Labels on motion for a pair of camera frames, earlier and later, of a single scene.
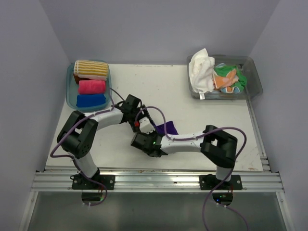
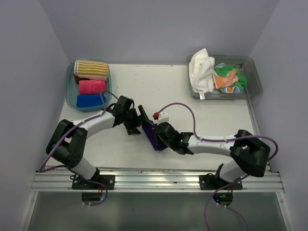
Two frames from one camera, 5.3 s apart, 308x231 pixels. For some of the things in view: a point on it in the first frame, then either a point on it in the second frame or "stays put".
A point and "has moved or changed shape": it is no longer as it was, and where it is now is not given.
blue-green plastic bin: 72,90 stays put
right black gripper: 146,134 to 159,141
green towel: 241,80 stays put
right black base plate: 209,182 stays put
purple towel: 170,127 has moved or changed shape
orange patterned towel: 221,82 stays put
